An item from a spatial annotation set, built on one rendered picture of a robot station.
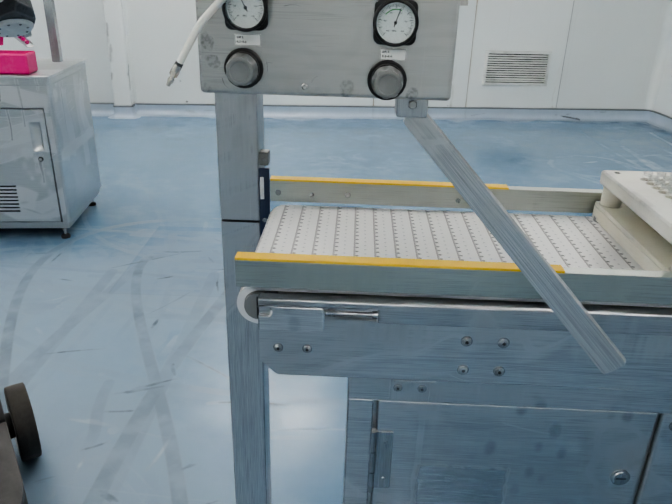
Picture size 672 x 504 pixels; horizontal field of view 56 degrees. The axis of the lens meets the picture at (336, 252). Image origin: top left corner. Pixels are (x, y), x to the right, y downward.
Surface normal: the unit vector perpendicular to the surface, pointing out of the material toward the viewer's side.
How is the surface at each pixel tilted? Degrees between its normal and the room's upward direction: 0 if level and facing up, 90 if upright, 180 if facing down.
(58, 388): 0
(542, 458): 90
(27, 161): 90
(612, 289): 90
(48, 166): 90
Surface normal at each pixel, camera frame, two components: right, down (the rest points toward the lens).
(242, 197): -0.04, 0.41
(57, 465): 0.03, -0.91
